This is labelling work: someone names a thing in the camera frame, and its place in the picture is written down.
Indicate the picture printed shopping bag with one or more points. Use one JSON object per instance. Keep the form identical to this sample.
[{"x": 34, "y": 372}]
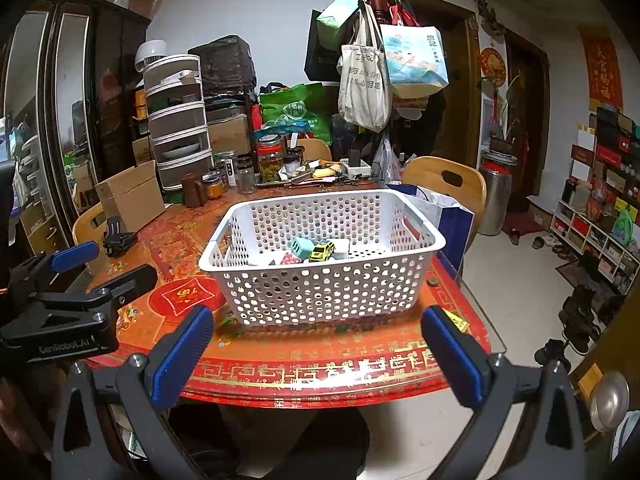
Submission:
[{"x": 412, "y": 60}]

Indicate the yellow toy car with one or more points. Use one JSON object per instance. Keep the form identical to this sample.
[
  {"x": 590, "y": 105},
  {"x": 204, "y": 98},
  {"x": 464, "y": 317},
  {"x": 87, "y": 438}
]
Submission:
[{"x": 321, "y": 251}]

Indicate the red printed tablecloth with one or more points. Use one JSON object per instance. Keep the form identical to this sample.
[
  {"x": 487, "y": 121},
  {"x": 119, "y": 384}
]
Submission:
[{"x": 300, "y": 355}]

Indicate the dark wooden door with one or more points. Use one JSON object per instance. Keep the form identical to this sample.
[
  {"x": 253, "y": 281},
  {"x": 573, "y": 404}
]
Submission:
[{"x": 525, "y": 120}]

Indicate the white perforated plastic basket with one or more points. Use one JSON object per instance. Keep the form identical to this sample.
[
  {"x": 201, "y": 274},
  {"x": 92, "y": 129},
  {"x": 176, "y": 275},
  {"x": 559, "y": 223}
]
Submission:
[{"x": 325, "y": 290}]

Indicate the red patterned cube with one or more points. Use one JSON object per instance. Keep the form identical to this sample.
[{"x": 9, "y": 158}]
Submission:
[{"x": 290, "y": 259}]

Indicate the black hanging bag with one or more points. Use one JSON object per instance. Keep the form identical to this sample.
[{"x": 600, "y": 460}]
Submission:
[{"x": 317, "y": 60}]

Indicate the stainless steel canister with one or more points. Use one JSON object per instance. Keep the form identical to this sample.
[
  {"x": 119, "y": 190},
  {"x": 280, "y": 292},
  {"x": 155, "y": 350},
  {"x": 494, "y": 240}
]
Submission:
[{"x": 495, "y": 195}]

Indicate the small dark lid jar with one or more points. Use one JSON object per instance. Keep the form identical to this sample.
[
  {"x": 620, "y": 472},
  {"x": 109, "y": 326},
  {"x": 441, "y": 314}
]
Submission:
[{"x": 293, "y": 159}]

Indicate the brown ceramic mug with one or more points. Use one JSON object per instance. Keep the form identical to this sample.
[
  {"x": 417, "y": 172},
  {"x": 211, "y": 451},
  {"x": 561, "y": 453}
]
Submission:
[{"x": 194, "y": 190}]

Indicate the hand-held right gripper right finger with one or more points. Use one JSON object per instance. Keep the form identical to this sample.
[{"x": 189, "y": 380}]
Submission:
[{"x": 457, "y": 360}]

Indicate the plastic drawer tower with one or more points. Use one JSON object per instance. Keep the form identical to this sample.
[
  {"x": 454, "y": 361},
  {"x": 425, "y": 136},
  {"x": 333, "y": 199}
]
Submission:
[{"x": 177, "y": 125}]

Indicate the yellow wooden chair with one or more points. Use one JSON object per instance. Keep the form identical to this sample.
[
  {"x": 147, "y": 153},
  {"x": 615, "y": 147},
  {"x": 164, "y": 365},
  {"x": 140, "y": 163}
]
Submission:
[
  {"x": 315, "y": 150},
  {"x": 87, "y": 227},
  {"x": 425, "y": 175}
]

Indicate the large pickle jar red lid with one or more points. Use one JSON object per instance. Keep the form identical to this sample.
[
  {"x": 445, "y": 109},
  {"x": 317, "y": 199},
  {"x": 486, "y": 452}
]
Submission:
[{"x": 270, "y": 160}]

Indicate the black boots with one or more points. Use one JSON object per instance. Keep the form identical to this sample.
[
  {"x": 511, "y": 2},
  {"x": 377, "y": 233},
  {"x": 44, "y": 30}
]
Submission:
[{"x": 580, "y": 315}]

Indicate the red round wall ornament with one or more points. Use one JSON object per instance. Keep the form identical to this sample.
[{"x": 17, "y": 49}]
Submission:
[{"x": 489, "y": 61}]

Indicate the white and blue paper bag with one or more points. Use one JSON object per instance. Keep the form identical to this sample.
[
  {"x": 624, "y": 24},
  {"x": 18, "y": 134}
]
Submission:
[{"x": 452, "y": 230}]

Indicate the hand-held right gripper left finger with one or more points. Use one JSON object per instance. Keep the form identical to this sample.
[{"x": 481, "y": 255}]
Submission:
[{"x": 182, "y": 355}]

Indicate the clear plastic bag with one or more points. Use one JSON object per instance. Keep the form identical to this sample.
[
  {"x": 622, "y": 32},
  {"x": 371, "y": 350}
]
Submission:
[{"x": 387, "y": 160}]

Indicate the storage shelf with boxes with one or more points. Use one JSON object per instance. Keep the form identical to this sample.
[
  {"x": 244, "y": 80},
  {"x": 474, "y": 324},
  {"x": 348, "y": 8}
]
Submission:
[{"x": 590, "y": 230}]

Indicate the red floor mat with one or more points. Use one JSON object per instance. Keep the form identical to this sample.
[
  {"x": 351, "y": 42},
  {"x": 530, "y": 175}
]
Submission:
[{"x": 520, "y": 221}]

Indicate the black mesh covered box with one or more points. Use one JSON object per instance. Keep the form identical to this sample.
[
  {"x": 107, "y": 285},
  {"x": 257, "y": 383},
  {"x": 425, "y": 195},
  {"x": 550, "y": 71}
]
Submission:
[{"x": 222, "y": 62}]

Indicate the green shopping bag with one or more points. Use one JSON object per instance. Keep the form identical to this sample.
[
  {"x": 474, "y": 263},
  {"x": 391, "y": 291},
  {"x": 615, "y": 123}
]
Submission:
[{"x": 295, "y": 110}]

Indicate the teal hanging bag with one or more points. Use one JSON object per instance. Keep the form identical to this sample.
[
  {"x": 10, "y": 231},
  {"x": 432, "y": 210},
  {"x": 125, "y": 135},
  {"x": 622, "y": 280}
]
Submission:
[{"x": 335, "y": 20}]

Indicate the metal door knob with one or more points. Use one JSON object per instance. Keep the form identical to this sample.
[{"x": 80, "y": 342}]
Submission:
[{"x": 607, "y": 400}]

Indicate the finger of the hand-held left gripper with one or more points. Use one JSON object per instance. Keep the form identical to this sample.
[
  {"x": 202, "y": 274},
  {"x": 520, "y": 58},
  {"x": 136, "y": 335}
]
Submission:
[
  {"x": 132, "y": 280},
  {"x": 75, "y": 256}
]

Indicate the white fan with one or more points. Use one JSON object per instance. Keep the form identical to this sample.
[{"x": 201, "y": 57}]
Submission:
[{"x": 152, "y": 55}]

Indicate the jar with orange contents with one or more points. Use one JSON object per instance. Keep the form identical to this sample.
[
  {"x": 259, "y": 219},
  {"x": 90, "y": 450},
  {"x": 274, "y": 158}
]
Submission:
[{"x": 214, "y": 189}]

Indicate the slippers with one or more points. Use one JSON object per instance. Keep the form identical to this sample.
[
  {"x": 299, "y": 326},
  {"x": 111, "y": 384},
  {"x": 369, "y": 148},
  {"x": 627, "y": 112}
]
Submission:
[{"x": 545, "y": 241}]

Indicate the cardboard box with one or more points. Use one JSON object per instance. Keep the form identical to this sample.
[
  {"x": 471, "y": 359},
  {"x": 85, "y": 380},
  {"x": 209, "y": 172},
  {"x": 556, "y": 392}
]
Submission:
[{"x": 132, "y": 200}]

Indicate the beige canvas tote bag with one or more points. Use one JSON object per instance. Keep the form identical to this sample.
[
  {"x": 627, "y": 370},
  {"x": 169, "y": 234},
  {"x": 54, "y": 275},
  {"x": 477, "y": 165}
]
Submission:
[{"x": 365, "y": 90}]

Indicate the red wall scroll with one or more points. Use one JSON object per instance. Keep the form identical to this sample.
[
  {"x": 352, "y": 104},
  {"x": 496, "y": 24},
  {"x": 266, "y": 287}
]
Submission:
[{"x": 602, "y": 70}]

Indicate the teal box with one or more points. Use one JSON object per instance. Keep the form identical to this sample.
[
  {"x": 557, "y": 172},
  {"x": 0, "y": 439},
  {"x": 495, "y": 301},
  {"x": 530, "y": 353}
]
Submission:
[{"x": 302, "y": 249}]

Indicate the empty glass jar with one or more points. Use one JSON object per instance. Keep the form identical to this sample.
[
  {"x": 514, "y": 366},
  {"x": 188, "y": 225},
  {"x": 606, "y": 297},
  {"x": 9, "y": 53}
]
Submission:
[{"x": 245, "y": 177}]

